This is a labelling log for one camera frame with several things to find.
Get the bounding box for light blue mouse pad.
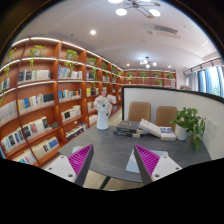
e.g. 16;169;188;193
126;150;168;173

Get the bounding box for white flower vase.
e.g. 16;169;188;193
94;96;112;130

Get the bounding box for far back wooden bookshelf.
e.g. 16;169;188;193
123;69;177;89

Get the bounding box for green potted plant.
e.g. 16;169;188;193
171;107;205;151

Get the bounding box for white computer mouse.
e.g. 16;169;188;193
72;146;84;154

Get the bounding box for left tan chair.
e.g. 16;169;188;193
128;102;151;122

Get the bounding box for white desk partition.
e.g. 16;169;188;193
122;86;224;159

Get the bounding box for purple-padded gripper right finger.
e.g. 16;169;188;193
134;145;181;185

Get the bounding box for right tan chair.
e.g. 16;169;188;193
156;106;177;130

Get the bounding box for white open book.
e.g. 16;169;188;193
139;119;176;140

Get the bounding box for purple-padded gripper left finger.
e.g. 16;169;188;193
45;144;94;186

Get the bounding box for dark stacked books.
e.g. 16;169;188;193
113;120;144;138

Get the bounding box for large wooden bookshelf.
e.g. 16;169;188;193
0;37;123;167

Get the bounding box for tan chair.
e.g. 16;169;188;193
128;102;151;122
156;106;177;130

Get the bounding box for ceiling light fixture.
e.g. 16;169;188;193
107;0;162;19

